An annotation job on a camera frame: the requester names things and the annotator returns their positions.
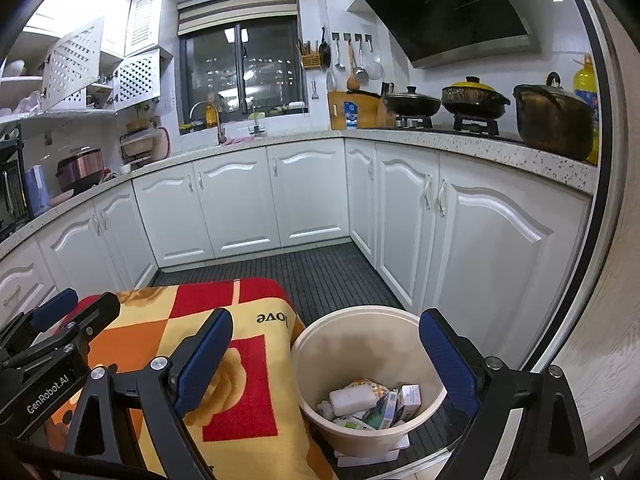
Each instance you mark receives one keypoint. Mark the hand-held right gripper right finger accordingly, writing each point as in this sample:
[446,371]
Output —
[447,360]

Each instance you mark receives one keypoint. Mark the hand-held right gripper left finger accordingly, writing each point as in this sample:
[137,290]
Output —
[205,365]

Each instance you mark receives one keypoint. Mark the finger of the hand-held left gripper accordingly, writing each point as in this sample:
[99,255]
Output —
[55,307]
[95,315]

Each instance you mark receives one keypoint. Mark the small white cardboard box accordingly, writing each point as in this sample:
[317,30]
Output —
[410,395]

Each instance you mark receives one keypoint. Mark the printed paper wrapper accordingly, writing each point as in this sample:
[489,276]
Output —
[372,386]

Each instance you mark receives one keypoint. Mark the beige plastic bin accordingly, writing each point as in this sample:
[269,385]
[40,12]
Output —
[360,345]

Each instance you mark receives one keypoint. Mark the green white drink carton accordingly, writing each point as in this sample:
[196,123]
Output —
[352,424]

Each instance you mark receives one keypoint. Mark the printed checked blanket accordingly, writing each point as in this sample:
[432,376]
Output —
[150,320]

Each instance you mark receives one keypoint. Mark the blue plastic pitcher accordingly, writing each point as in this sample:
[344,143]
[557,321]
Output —
[37,192]

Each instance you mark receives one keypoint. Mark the black countertop oven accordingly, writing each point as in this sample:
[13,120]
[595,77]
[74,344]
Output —
[12,195]

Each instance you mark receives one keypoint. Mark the pink rice cooker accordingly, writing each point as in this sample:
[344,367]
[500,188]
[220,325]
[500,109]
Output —
[80,170]

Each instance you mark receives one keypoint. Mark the beige casserole on rack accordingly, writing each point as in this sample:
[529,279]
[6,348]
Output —
[140,142]

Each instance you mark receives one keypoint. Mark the white base cabinets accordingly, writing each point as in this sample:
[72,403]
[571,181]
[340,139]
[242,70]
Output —
[310,195]

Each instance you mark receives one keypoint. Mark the curved metal faucet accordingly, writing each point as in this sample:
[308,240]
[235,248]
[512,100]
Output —
[220,130]

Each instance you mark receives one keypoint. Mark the small yellow oil bottle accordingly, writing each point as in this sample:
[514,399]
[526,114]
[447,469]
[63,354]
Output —
[212,117]

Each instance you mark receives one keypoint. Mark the gas stove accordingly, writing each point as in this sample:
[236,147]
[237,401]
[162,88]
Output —
[475,125]

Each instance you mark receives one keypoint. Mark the small metal faucet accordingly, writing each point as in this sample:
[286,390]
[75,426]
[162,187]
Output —
[256,127]

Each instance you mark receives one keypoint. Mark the black lidded wok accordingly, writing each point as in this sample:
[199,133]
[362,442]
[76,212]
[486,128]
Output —
[412,102]

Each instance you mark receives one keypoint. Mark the large metal stockpot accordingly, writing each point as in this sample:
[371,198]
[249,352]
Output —
[552,120]

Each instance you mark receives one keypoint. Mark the yellow lidded pot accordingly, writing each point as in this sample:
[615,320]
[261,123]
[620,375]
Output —
[475,97]

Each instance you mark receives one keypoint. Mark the wooden cutting board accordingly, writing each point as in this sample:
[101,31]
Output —
[350,110]

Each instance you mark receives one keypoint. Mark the dark kitchen window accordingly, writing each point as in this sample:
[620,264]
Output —
[240,75]

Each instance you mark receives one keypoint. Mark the hanging wooden ladle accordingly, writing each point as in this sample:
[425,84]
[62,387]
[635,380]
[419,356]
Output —
[354,80]

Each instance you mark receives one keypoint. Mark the hanging metal strainer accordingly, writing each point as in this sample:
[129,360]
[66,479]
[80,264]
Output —
[377,67]

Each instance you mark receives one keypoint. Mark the large yellow oil bottle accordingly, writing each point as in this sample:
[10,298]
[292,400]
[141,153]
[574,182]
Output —
[586,90]

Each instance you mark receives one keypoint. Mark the hanging metal ladle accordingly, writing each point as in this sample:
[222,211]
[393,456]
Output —
[339,62]

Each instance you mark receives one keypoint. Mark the wooden chopstick holder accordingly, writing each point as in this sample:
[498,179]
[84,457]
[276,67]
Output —
[310,60]

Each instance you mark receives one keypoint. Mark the hanging black pan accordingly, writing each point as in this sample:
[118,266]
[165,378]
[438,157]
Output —
[325,52]

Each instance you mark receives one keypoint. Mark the striped roman blind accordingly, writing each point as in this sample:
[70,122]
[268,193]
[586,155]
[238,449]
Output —
[237,10]

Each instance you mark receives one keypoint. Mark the black range hood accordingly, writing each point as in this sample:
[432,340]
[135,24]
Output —
[450,5]

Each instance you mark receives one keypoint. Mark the white lattice wall cabinet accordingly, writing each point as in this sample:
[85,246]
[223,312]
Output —
[75,65]

